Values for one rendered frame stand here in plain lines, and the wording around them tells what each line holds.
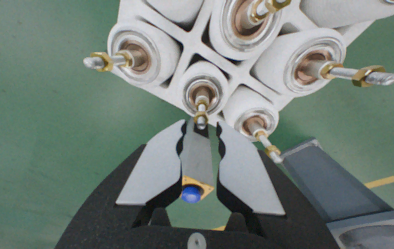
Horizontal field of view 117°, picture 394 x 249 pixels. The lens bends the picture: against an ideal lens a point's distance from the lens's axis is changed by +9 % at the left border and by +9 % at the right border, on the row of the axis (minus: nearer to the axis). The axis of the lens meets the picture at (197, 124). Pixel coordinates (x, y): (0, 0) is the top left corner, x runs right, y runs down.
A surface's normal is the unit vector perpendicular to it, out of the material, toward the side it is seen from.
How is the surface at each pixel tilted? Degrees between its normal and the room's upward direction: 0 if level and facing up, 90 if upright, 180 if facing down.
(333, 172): 90
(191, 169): 90
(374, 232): 90
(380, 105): 0
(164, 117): 0
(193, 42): 0
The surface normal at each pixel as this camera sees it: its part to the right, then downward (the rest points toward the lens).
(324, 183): -0.70, -0.62
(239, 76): -0.05, 0.52
